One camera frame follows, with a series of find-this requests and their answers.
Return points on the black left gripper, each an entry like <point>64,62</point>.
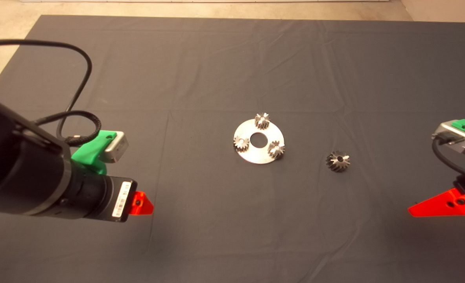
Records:
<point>118,198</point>

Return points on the large steel gear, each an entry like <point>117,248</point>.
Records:
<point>334,165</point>

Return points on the small steel gear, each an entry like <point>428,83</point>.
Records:
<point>276,150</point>
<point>241,144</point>
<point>262,122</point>

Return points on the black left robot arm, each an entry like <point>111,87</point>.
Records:
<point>20,173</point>

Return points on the dark grey table cloth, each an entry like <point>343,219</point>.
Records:
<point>177,236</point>

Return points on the round metal plate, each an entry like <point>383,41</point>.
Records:
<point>258,156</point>

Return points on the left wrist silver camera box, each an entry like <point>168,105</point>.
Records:
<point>116,147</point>

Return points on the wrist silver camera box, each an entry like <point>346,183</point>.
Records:
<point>116,147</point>
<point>453,135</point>

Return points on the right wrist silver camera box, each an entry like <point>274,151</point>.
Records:
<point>453,135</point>

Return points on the left wrist green camera mount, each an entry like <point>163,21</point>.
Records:
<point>89,153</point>

